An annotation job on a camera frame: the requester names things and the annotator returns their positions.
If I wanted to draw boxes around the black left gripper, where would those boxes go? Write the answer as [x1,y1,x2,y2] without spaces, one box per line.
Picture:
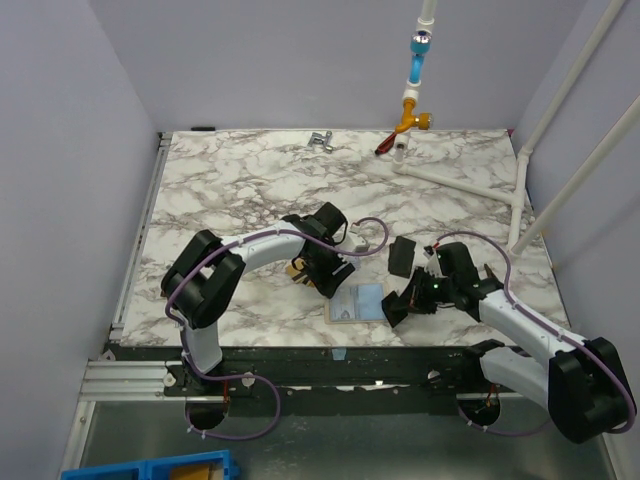
[303,240,354,299]

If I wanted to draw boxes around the gold card stack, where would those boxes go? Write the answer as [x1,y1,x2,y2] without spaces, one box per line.
[285,258,315,288]

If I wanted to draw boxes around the beige card holder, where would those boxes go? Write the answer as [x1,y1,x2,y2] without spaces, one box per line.
[325,283,388,325]

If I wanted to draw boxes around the single silver card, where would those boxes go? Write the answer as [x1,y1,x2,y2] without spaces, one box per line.
[325,285,363,323]

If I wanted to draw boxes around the black card stack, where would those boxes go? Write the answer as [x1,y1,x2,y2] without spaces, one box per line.
[388,236,416,279]

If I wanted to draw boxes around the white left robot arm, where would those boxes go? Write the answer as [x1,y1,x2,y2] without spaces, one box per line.
[161,202,355,395]

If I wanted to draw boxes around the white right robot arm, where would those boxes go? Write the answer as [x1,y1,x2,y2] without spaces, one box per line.
[382,237,637,444]

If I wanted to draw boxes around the silver metal clamp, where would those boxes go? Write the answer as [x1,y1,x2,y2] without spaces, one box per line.
[307,130,334,154]

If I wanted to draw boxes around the brass faucet tap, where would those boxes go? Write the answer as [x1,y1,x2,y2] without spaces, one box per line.
[394,97,433,135]

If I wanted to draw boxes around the blue plastic bin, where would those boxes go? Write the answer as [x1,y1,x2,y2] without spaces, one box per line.
[61,450,240,480]

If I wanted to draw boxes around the blue pipe valve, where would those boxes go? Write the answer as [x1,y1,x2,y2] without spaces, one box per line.
[408,30,432,84]

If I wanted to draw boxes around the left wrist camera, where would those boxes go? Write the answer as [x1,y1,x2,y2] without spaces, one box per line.
[345,232,371,253]

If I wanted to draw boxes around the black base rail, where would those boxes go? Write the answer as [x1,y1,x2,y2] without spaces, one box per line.
[164,339,521,416]

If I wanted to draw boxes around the red handled tool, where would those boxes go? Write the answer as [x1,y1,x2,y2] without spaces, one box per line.
[374,132,396,156]

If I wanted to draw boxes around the white PVC pipe frame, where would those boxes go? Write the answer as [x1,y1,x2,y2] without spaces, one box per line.
[390,0,640,263]

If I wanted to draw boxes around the aluminium extrusion frame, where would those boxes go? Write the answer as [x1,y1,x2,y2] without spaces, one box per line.
[60,132,172,472]

